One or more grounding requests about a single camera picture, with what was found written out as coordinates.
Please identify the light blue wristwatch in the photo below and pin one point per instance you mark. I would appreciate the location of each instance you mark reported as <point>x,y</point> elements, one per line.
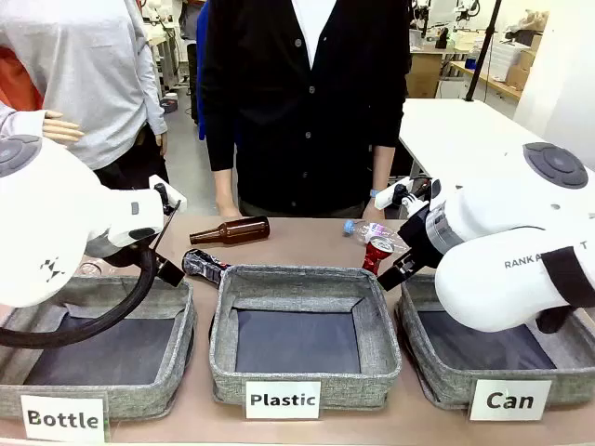
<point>375,192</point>

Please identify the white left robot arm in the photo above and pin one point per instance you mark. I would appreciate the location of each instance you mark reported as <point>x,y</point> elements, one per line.
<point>51,223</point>

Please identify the brown glass bottle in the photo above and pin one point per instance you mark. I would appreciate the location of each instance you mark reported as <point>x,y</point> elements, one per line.
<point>237,231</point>

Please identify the clear labelled plastic bottle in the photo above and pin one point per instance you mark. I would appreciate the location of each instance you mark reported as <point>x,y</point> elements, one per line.
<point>372,228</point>

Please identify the person's right hand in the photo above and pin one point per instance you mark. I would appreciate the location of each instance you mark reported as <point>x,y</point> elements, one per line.
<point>228,211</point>

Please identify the grey basket labelled Bottle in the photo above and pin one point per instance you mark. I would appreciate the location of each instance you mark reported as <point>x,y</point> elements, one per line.
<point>176,334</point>

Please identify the person in black cardigan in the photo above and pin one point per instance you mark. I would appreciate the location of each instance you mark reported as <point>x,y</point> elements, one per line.
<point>274,116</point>

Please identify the crushed red can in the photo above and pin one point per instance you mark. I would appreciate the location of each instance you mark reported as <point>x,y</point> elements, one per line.
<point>374,255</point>

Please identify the white Bottle label card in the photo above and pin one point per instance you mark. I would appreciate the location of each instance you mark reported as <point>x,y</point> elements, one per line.
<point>62,418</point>

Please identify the person's left forearm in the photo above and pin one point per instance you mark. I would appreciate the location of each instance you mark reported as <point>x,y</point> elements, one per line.
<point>383,167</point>

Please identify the black tripod pole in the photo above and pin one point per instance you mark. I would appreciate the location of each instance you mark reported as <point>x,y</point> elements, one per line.
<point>482,51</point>

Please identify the cardboard box under desk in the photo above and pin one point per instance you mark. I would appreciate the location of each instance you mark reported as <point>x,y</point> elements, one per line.
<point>423,76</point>

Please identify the crushed black can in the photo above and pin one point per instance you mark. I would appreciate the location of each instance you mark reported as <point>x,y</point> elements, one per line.
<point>202,266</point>

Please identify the person's left hand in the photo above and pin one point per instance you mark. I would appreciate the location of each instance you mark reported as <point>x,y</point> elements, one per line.
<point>372,204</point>

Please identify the stacked cardboard boxes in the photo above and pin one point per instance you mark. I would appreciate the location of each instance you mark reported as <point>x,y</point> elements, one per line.
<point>523,62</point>

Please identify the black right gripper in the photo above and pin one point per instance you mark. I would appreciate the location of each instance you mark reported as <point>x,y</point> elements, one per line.
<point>420,237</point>

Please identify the person's right forearm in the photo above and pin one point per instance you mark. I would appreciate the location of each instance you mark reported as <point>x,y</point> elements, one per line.
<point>224,186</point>

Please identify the wooden background desk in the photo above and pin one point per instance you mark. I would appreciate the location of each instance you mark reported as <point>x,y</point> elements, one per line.
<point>488,79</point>

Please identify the grey basket labelled Plastic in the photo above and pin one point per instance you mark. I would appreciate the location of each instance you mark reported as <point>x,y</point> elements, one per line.
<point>304,283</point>

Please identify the white Can label card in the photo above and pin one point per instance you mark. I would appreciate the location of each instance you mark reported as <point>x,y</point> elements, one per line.
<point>510,400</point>

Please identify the white Plastic label card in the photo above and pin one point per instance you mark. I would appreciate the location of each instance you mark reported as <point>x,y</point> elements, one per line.
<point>282,399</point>

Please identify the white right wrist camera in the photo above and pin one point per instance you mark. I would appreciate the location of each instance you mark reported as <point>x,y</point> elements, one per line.
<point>388,195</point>

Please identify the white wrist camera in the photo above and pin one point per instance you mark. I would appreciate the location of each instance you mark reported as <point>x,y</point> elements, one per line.
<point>388,195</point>
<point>171,195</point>

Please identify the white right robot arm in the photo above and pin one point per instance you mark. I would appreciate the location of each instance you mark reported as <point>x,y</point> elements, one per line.
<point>502,260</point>

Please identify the mannequin in grey shirt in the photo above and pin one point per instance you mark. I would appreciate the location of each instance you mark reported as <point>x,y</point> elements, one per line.
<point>93,69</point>

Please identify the grey basket labelled Can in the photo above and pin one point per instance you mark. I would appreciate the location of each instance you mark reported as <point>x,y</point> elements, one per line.
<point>418,353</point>

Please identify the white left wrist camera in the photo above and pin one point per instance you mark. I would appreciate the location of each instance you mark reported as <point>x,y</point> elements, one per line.
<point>171,195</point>

